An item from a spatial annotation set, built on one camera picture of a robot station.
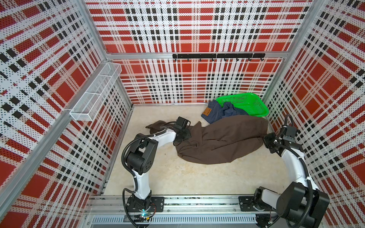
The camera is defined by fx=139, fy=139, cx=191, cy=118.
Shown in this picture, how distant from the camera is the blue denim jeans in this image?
1008mm

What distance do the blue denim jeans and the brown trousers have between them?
0.08ft

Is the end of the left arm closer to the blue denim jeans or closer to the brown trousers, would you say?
the brown trousers

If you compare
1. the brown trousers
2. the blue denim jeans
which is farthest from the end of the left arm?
the blue denim jeans

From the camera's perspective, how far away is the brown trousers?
904 millimetres
